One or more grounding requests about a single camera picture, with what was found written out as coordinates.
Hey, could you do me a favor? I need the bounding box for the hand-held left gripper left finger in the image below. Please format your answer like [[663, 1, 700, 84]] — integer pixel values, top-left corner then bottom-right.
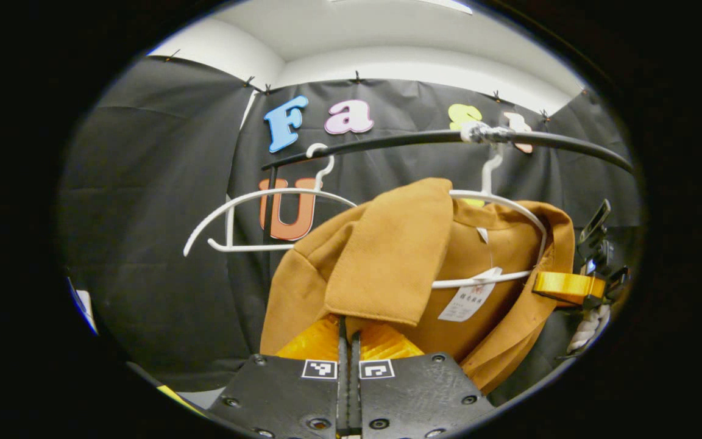
[[205, 314, 350, 439]]

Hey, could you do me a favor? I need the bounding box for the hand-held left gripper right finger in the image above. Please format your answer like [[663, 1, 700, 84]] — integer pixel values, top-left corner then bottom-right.
[[349, 322, 499, 439]]

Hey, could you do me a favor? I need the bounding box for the brown jacket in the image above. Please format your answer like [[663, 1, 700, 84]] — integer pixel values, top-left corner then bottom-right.
[[260, 178, 576, 396]]

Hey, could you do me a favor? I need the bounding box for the white plastic clothes hanger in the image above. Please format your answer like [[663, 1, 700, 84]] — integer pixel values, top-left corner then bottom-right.
[[431, 143, 548, 290], [183, 143, 358, 257]]

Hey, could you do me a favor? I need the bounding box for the black clothes rack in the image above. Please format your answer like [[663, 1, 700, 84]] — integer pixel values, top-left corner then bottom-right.
[[260, 128, 635, 244]]

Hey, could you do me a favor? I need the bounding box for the black backdrop cloth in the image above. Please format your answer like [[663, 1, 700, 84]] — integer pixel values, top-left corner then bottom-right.
[[58, 56, 644, 391]]

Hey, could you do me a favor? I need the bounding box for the computer monitor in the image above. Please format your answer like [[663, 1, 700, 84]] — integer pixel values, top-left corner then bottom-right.
[[66, 277, 99, 336]]

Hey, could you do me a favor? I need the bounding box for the large ceiling light panel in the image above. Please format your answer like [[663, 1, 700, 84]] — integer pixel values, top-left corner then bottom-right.
[[415, 0, 473, 15]]

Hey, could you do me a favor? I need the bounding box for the white twisted cord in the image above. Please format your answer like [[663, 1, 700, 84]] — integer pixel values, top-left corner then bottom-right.
[[566, 304, 612, 355]]

